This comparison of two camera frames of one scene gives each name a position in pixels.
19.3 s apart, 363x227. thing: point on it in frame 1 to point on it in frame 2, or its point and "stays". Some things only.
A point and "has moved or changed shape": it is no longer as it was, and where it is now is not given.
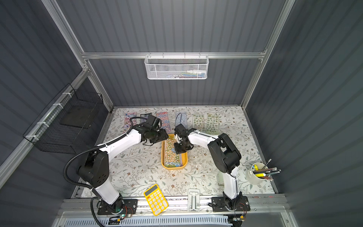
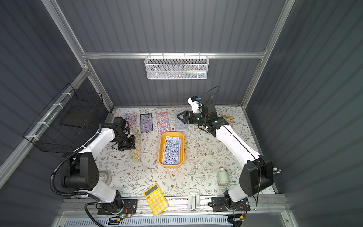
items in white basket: [193, 74] stays
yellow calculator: [156, 199] stays
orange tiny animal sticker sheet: [172, 159] to [229, 119]
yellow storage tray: [185, 157] has moved or changed shape
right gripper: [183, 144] to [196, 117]
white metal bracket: [193, 200] stays
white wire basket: [176, 66] stays
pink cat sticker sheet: [127, 124] stays
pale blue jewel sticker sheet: [181, 118] stays
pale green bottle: [220, 179] stays
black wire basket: [65, 126] stays
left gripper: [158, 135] to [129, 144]
